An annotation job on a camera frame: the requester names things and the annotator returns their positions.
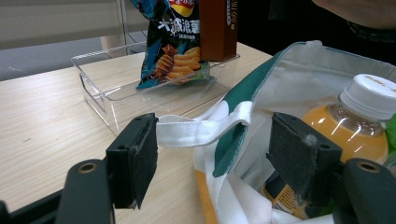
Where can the green carton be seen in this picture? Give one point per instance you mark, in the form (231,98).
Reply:
(391,127)

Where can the clear plastic tray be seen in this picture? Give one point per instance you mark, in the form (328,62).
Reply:
(102,81)

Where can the white patterned tote bag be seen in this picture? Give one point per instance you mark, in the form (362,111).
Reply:
(280,81)

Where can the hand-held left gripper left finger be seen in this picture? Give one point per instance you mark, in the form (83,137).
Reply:
(137,158)

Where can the orange juice bottle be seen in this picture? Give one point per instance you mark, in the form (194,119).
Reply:
(358,130)

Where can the blue chip bag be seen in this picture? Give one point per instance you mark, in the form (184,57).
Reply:
(171,46)

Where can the brown carton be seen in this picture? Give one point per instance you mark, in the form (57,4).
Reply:
(218,31)

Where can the black curtain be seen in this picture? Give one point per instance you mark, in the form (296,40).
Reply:
(255,28)

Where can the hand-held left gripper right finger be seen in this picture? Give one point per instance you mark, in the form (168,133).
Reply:
(299,155)

